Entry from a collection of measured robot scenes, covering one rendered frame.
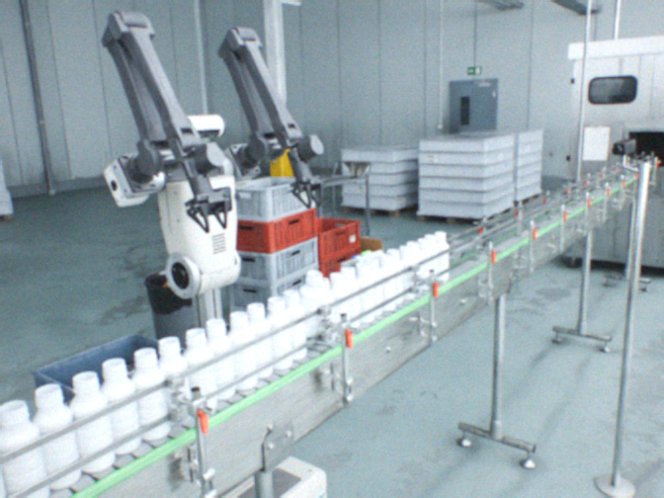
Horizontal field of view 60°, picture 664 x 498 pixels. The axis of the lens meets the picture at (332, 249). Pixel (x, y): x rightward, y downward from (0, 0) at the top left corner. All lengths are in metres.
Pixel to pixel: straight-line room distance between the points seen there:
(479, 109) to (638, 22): 3.03
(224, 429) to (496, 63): 11.24
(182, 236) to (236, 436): 0.84
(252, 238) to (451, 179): 4.60
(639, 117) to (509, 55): 6.47
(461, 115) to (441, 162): 4.26
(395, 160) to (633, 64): 3.90
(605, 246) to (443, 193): 2.86
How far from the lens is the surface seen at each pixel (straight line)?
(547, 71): 11.78
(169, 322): 3.52
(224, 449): 1.26
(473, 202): 8.01
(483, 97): 12.13
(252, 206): 3.88
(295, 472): 2.34
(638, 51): 5.80
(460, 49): 12.42
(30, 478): 1.04
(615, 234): 5.97
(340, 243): 4.72
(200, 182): 1.60
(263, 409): 1.31
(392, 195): 8.66
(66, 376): 1.77
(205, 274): 1.94
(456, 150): 8.03
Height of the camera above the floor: 1.58
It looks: 13 degrees down
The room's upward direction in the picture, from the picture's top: 2 degrees counter-clockwise
